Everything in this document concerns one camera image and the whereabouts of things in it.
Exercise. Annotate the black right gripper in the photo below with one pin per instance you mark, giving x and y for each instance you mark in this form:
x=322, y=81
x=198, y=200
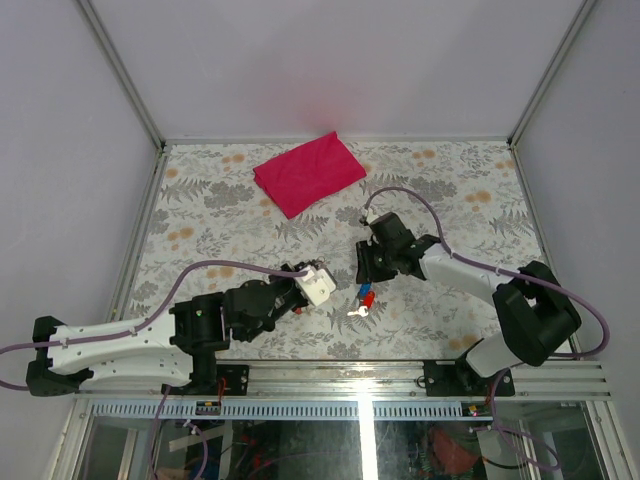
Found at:
x=366, y=270

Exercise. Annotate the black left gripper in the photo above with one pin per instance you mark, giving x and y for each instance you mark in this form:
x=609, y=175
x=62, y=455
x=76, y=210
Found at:
x=289, y=280

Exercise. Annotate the blue key tag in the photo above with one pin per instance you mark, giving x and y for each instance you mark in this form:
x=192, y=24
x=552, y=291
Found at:
x=364, y=289

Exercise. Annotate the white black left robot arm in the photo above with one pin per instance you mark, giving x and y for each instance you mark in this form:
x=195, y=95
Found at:
x=175, y=349

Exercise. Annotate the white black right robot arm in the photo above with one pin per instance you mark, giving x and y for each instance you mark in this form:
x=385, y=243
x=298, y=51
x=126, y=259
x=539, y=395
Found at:
x=535, y=318

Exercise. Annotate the folded pink cloth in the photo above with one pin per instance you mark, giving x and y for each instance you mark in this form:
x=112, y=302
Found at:
x=304, y=175

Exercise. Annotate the floral table mat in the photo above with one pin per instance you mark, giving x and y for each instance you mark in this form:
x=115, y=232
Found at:
x=210, y=216

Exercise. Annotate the aluminium front rail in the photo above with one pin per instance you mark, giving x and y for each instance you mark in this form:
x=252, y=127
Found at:
x=337, y=390

